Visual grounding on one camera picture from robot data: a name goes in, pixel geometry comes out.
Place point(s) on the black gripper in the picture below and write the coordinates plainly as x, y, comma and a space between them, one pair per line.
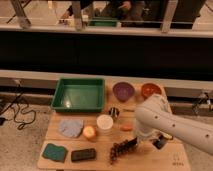
160, 142

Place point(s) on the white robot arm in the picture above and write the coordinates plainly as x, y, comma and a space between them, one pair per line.
154, 114

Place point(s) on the orange bowl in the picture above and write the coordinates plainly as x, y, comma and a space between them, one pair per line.
149, 89

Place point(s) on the purple bowl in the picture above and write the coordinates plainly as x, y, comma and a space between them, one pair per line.
123, 91

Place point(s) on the orange carrot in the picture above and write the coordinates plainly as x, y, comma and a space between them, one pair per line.
126, 127

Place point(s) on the bunch of grapes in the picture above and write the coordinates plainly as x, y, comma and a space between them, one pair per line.
119, 149

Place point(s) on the metal spoon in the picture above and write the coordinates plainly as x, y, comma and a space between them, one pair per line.
128, 110

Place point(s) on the white cup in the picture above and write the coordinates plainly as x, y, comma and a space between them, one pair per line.
104, 123

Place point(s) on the red apple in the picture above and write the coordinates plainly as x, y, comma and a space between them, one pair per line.
90, 133

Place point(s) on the black sponge block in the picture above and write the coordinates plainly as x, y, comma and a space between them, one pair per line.
81, 155

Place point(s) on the blue cloth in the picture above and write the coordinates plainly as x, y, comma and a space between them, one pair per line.
71, 128

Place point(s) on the green plastic tray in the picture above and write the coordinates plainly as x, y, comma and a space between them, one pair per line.
78, 95

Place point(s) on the green sponge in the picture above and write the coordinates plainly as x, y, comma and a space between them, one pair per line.
54, 152

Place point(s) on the green bin in background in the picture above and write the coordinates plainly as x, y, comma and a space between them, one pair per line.
103, 22

